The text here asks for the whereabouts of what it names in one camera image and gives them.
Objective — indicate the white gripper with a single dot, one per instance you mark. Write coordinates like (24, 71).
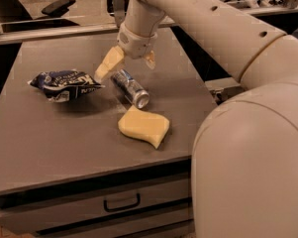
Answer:
(137, 45)

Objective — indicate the silver blue redbull can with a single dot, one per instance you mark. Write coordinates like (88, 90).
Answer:
(130, 88)

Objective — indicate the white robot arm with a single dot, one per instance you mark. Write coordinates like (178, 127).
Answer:
(244, 174)

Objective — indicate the yellow curved sponge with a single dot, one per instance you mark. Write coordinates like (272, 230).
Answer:
(143, 125)

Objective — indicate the blue chip bag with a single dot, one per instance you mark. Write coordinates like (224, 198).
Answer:
(64, 85)

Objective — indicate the grey drawer cabinet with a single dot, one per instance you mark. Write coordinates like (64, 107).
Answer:
(59, 161)

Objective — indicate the black office chair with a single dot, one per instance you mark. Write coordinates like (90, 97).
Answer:
(26, 15)

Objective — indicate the grey side rail bench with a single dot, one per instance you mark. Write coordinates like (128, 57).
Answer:
(223, 89)

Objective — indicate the black drawer handle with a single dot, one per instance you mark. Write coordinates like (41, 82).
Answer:
(122, 203)

